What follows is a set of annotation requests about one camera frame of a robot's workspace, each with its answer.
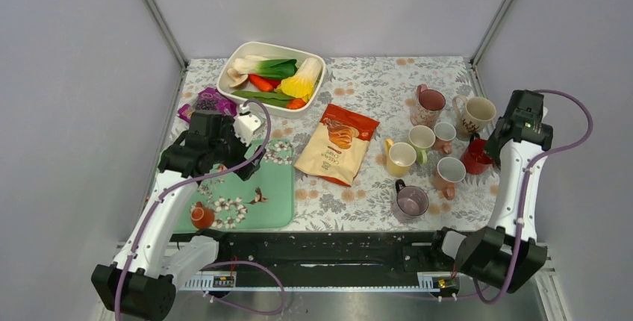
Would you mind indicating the small pink mug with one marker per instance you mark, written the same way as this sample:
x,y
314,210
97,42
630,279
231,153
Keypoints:
x,y
444,133

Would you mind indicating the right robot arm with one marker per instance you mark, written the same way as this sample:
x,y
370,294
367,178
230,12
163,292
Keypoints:
x,y
504,253

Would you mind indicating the toy yellow cabbage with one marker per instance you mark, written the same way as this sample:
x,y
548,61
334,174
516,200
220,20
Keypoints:
x,y
301,84

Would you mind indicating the light green mug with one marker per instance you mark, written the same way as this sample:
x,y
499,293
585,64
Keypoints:
x,y
421,138

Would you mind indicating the toy green cucumber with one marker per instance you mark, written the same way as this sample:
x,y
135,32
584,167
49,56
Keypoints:
x,y
268,98

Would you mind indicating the toy bok choy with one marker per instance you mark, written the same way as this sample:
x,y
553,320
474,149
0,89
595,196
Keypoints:
x,y
277,69

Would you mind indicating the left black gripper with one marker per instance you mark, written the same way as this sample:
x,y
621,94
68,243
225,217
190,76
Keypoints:
x,y
228,131

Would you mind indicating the yellow mug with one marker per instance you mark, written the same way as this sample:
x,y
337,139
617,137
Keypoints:
x,y
400,157

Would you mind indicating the cream floral mug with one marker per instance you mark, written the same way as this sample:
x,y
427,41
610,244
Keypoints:
x,y
472,114

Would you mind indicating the large pink patterned mug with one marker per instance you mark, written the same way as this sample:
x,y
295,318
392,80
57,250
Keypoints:
x,y
428,106

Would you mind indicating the green floral tray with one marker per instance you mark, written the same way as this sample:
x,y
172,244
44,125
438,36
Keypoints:
x,y
265,201

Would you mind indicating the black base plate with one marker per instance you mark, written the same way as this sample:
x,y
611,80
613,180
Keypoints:
x,y
331,260

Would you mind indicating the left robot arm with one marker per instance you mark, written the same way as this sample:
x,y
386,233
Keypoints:
x,y
142,281

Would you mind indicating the lilac mug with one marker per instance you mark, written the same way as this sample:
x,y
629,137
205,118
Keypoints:
x,y
410,203

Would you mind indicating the red mug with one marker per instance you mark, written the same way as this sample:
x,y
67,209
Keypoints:
x,y
474,158

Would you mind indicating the purple snack packet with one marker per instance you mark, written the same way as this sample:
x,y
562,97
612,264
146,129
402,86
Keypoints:
x,y
208,99

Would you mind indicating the small orange mug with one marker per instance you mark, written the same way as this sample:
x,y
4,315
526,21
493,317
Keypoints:
x,y
201,216

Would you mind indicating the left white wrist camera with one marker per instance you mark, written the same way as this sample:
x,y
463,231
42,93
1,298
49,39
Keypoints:
x,y
246,124

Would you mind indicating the toy orange carrot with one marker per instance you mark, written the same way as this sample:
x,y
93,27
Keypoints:
x,y
263,84

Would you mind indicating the salmon brown mug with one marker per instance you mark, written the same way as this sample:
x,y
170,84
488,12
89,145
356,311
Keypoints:
x,y
448,173

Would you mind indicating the toy mushroom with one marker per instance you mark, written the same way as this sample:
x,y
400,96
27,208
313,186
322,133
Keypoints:
x,y
237,79

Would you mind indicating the cassava chips bag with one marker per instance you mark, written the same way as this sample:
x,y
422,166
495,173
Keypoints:
x,y
338,146

